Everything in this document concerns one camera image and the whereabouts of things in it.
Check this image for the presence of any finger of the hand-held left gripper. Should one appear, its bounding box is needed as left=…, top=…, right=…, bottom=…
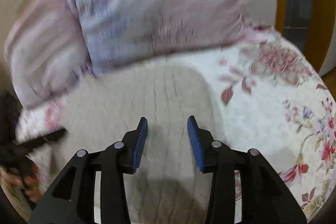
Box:
left=15, top=128, right=68, bottom=154

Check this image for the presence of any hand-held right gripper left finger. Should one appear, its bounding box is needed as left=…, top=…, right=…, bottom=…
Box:
left=31, top=117, right=149, bottom=224

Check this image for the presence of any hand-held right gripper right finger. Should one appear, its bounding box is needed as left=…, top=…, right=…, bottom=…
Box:
left=187, top=115, right=308, bottom=224

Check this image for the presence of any beige cable-knit sweater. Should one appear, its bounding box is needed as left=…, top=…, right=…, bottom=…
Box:
left=24, top=65, right=238, bottom=224

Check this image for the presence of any person's left hand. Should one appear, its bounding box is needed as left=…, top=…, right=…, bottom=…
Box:
left=0, top=167, right=44, bottom=203

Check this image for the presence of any white floral bed sheet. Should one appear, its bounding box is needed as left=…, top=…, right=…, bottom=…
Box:
left=16, top=25, right=336, bottom=224

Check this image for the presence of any pink floral sprig pillow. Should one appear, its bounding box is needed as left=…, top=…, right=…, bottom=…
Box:
left=4, top=0, right=93, bottom=109

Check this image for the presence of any lavender tree print pillow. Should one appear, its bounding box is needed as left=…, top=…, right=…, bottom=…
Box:
left=56, top=0, right=253, bottom=75

